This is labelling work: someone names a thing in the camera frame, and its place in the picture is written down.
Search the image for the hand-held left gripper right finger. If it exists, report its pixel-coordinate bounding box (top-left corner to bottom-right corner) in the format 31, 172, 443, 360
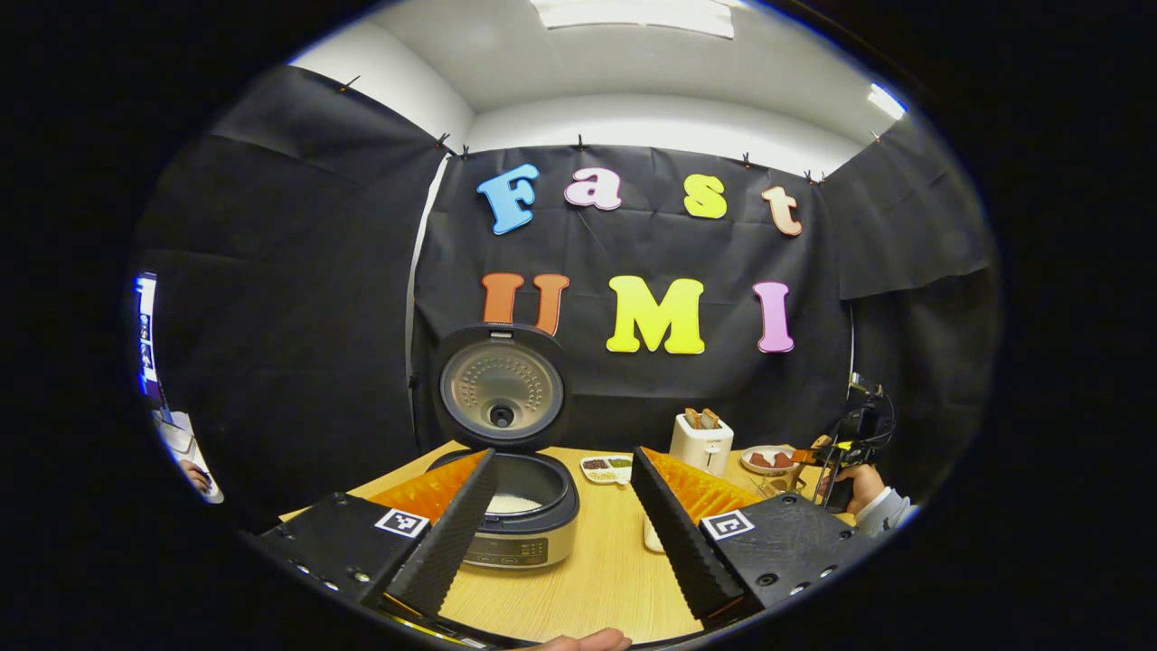
630, 446, 891, 627

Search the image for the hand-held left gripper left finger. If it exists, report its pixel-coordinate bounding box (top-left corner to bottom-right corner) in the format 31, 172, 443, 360
249, 449, 500, 625

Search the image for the wooden spoon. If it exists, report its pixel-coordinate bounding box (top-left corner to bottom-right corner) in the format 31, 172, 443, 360
770, 436, 832, 496

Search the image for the clear chopstick holder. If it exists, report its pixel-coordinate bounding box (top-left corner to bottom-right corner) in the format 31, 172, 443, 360
755, 470, 807, 499

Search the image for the grey rice cooker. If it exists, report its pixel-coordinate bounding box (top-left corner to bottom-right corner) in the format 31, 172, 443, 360
425, 323, 581, 571

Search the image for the round plate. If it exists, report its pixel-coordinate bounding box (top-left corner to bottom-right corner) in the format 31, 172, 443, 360
741, 445, 802, 476

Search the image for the white toaster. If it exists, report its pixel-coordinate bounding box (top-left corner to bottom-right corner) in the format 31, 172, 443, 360
670, 409, 734, 477

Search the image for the white divided grain dish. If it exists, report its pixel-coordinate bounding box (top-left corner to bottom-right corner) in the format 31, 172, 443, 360
580, 455, 634, 486

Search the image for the black backdrop cloth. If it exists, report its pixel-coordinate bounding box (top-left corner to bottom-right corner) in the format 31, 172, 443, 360
136, 65, 1000, 534

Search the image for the white side desk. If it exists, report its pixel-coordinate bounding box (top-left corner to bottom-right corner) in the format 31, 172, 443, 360
155, 411, 225, 505

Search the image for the small ceiling light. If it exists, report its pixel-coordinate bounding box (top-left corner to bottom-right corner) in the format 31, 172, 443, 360
866, 83, 908, 121

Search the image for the computer monitor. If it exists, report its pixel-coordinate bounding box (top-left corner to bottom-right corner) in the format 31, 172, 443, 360
134, 271, 169, 410

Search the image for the ceiling light panel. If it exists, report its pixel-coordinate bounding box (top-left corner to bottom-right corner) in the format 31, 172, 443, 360
529, 0, 735, 39

